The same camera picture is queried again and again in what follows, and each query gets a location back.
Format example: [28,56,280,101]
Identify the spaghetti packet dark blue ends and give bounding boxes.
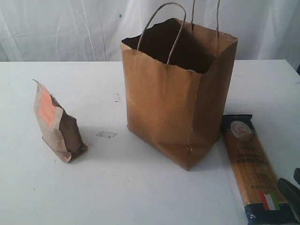
[220,114,299,225]

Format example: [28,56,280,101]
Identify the kraft pouch with orange label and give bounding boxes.
[33,81,88,163]

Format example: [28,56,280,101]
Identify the brown paper shopping bag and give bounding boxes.
[120,18,238,170]

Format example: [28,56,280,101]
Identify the clear plastic wrapper scrap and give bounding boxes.
[96,131,117,138]

